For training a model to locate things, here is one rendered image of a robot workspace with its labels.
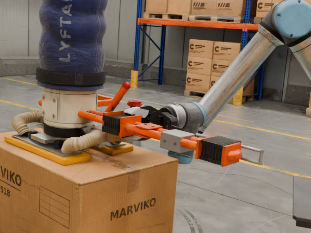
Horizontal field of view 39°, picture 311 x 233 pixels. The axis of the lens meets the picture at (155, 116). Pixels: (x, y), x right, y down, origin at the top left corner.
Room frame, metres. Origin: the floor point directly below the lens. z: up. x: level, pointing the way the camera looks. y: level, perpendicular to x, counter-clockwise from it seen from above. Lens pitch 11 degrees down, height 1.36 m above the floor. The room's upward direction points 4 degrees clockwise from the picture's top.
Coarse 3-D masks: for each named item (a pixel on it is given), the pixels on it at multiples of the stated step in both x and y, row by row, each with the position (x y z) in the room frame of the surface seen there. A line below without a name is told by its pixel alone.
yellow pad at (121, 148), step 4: (108, 144) 1.43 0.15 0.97; (112, 144) 1.44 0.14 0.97; (120, 144) 1.44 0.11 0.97; (124, 144) 1.46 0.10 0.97; (96, 148) 1.43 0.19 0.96; (100, 148) 1.42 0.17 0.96; (104, 148) 1.41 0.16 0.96; (108, 148) 1.40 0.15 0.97; (112, 148) 1.40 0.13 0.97; (116, 148) 1.41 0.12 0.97; (120, 148) 1.41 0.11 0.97; (124, 148) 1.43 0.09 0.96; (128, 148) 1.44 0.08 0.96; (132, 148) 1.45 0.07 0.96; (104, 152) 1.41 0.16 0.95; (108, 152) 1.40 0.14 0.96; (112, 152) 1.39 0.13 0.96; (116, 152) 1.40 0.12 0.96; (120, 152) 1.41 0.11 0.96; (124, 152) 1.43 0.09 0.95
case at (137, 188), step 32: (0, 160) 1.39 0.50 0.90; (32, 160) 1.27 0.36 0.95; (96, 160) 1.32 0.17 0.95; (128, 160) 1.34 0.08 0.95; (160, 160) 1.37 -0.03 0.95; (0, 192) 1.39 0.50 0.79; (32, 192) 1.26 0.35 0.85; (64, 192) 1.15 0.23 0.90; (96, 192) 1.14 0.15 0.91; (128, 192) 1.23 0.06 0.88; (160, 192) 1.34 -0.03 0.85; (0, 224) 1.39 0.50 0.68; (32, 224) 1.26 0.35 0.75; (64, 224) 1.15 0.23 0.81; (96, 224) 1.15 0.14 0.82; (128, 224) 1.24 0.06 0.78; (160, 224) 1.35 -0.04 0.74
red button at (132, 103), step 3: (129, 102) 1.94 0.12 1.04; (132, 102) 1.93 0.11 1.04; (135, 102) 1.93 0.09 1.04; (138, 102) 1.94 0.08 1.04; (141, 102) 1.97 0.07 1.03; (129, 105) 1.94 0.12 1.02; (132, 105) 1.93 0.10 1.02; (135, 105) 1.92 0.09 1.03; (138, 105) 1.93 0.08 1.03; (141, 105) 1.94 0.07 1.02
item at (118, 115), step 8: (104, 112) 1.29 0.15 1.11; (112, 112) 1.31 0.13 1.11; (120, 112) 1.34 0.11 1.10; (104, 120) 1.28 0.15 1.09; (112, 120) 1.25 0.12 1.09; (120, 120) 1.24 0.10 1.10; (128, 120) 1.26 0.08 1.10; (136, 120) 1.28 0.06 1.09; (104, 128) 1.27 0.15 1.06; (112, 128) 1.25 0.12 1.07; (120, 128) 1.24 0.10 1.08; (120, 136) 1.24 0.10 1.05
